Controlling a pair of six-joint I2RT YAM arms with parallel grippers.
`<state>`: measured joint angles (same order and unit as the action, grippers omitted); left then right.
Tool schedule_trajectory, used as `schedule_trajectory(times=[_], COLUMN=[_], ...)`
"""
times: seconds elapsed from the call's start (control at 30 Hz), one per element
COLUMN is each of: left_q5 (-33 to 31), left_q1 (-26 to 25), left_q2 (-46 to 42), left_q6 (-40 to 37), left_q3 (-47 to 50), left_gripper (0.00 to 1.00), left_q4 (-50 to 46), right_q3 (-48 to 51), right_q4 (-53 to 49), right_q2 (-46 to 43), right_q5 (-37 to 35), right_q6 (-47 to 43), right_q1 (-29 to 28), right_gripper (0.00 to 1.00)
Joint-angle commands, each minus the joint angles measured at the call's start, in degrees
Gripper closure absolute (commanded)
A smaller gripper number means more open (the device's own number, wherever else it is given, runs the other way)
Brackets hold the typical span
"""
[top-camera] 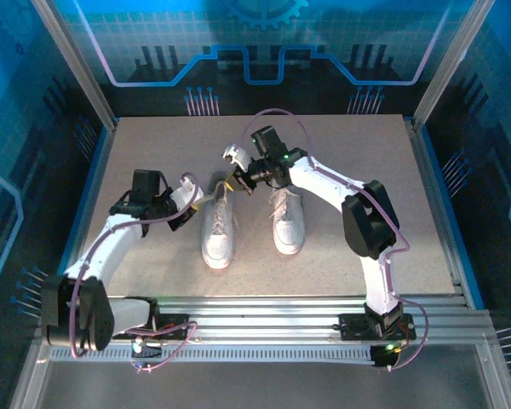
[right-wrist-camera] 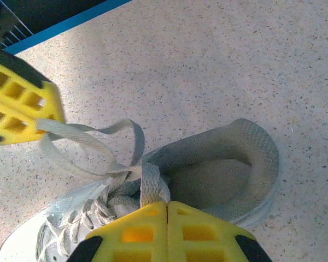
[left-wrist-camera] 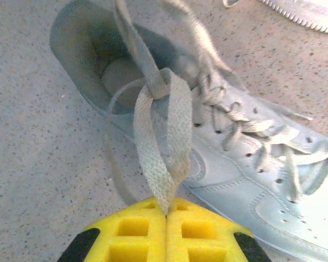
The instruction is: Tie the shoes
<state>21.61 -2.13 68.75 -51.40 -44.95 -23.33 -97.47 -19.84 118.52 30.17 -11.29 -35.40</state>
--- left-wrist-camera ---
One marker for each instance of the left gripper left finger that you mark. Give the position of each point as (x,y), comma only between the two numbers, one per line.
(131,240)

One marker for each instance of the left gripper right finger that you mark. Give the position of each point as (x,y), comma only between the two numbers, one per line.
(202,240)

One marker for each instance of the white sneaker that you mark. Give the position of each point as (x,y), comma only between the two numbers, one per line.
(311,11)
(235,191)

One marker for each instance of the white shoelace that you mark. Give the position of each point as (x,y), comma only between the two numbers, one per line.
(153,152)
(229,3)

